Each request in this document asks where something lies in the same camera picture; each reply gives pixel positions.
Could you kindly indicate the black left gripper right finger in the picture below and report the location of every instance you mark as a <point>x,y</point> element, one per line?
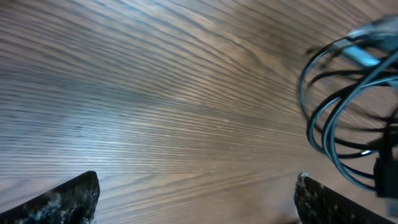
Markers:
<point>318,204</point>

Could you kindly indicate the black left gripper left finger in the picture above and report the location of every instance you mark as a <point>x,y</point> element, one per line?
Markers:
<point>73,202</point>

